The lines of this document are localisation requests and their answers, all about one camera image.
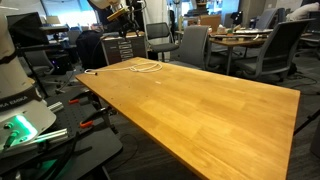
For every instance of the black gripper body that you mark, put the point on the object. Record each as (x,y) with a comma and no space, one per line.
(128,23)

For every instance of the black box on stand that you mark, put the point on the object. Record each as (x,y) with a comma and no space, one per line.
(23,26)

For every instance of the black mesh office chair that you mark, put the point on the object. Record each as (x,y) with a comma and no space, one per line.
(158,31)

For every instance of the grey office chair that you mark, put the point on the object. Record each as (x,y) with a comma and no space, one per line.
(191,43)
(266,18)
(278,40)

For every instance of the black draped cloth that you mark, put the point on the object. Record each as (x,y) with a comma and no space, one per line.
(90,48)

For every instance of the grey drawer tool cabinet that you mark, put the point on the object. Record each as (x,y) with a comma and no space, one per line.
(123,50)

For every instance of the aluminium extrusion rail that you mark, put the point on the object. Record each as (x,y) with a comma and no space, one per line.
(55,107)
(50,136)

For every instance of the person in white shirt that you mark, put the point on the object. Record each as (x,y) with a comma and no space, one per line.
(301,11)

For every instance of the wooden office desk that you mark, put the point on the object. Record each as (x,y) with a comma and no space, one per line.
(238,42)

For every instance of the brown cardboard box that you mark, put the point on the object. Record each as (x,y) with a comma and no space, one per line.
(210,21)

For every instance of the black tripod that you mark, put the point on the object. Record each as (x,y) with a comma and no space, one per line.
(308,121)

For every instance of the black computer tower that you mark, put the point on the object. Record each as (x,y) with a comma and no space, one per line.
(60,63)

